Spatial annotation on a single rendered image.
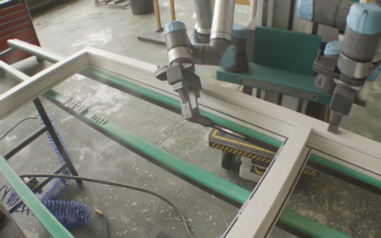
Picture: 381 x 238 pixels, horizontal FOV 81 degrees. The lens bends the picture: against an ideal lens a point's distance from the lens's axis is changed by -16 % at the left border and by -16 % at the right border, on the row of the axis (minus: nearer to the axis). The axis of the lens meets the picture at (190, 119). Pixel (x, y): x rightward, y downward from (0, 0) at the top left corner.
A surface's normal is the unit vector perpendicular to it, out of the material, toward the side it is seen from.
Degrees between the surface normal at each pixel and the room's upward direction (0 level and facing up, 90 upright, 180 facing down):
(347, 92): 0
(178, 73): 44
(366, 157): 90
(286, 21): 90
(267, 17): 90
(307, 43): 90
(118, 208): 0
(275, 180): 0
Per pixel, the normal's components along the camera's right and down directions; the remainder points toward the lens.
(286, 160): -0.07, -0.77
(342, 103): -0.59, 0.55
